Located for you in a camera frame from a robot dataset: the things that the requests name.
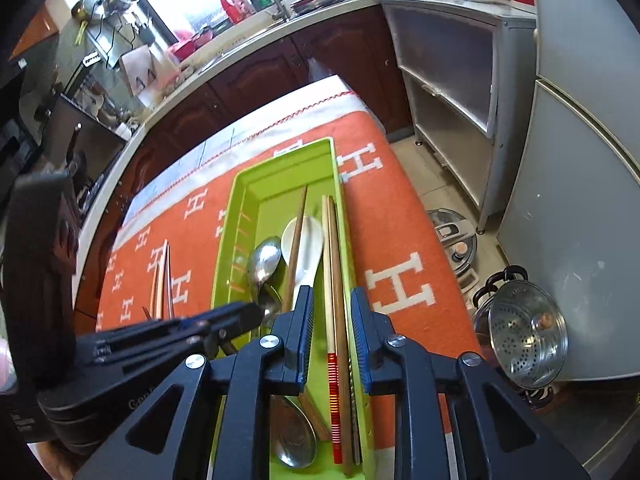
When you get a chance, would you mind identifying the steel spoon with dark handle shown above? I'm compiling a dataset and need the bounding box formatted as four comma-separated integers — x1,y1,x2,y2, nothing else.
248,236,284,297

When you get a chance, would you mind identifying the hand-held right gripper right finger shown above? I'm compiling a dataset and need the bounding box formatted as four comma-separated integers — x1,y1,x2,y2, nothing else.
350,287,591,480

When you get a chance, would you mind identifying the dish rack with plates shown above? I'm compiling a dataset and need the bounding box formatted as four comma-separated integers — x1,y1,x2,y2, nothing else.
290,0,347,16

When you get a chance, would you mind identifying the large steel spoon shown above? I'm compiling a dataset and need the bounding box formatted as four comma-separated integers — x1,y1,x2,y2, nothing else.
272,394,317,469

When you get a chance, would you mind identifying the pink plastic bowl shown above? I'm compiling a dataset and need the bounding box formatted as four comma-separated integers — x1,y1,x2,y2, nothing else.
167,30,214,61

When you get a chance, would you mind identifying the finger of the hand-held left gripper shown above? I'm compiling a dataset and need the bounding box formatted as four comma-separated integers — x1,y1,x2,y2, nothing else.
96,335,237,368
95,303,265,349

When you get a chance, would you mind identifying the brass ladle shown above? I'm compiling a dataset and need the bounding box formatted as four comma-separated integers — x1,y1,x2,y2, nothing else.
71,0,108,24

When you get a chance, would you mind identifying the silver refrigerator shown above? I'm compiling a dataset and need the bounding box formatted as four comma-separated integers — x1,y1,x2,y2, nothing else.
497,0,640,382

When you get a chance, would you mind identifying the wire pot rack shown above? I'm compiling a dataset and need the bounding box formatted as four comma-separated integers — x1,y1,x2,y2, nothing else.
89,10,151,67

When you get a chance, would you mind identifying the orange printed blanket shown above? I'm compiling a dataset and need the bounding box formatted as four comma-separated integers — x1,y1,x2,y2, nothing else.
95,91,483,448

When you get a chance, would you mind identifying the light wooden chopstick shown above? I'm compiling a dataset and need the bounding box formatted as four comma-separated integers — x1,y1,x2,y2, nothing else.
151,247,164,321
159,240,170,320

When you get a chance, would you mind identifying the metal cabinet with frosted doors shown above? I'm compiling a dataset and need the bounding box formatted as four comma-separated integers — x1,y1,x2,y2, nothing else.
372,0,538,233

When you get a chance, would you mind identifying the red spray bottle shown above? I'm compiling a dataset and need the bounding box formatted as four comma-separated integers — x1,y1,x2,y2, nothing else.
217,0,246,26

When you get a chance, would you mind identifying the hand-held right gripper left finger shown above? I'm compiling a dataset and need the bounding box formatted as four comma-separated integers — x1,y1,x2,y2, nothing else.
75,285,317,480

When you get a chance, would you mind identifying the chopstick with red striped end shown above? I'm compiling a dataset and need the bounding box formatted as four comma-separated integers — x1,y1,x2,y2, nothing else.
321,195,343,464

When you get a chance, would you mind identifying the green plastic utensil tray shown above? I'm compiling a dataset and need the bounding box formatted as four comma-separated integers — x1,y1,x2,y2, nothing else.
210,136,376,480

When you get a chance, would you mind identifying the thin metal chopstick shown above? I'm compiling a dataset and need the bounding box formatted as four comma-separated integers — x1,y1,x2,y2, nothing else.
166,245,175,319
349,359,363,465

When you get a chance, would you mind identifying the small spoon with wooden handle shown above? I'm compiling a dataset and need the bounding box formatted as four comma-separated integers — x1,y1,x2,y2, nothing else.
259,284,332,442

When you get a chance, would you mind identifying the white ceramic spoon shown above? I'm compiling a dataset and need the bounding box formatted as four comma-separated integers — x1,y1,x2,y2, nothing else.
281,215,326,311

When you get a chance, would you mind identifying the perforated steel steamer pot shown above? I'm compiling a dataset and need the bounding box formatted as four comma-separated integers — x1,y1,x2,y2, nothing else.
472,266,569,392

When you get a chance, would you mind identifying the wooden cutting board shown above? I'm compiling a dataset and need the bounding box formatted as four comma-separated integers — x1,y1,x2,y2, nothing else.
120,45,159,96

